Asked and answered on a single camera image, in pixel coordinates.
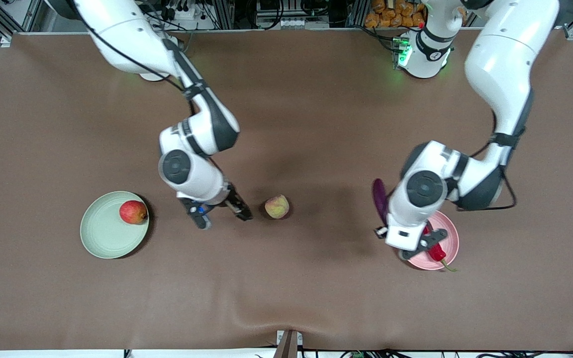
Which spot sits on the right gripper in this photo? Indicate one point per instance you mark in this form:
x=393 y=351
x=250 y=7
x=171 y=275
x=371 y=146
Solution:
x=233 y=198

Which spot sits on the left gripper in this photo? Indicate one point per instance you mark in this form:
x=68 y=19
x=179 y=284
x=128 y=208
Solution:
x=377 y=233

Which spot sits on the red chili pepper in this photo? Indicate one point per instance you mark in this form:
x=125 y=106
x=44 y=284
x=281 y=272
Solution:
x=436 y=253

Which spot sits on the long purple eggplant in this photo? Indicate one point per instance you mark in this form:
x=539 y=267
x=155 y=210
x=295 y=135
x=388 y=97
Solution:
x=380 y=199

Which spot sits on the red yellow pomegranate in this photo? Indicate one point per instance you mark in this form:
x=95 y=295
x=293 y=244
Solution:
x=133 y=212

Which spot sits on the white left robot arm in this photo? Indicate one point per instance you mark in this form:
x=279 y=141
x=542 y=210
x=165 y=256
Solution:
x=500 y=64

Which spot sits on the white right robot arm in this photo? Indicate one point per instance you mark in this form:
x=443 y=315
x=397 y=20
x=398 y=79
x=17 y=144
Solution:
x=122 y=35

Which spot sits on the pink yellow peach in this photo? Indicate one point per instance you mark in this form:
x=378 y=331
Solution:
x=277 y=207

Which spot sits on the pink plate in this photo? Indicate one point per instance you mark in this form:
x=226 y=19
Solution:
x=449 y=238

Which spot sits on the light green plate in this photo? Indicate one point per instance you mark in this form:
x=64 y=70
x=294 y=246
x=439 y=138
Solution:
x=102 y=233

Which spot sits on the white terminal block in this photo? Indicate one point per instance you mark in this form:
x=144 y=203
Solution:
x=296 y=23

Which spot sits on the white power strip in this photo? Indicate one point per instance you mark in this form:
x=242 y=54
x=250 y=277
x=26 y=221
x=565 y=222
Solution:
x=187 y=14

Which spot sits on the pile of orange bread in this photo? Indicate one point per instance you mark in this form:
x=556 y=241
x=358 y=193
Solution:
x=391 y=17

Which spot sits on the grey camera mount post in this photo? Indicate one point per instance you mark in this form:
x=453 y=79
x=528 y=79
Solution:
x=288 y=344

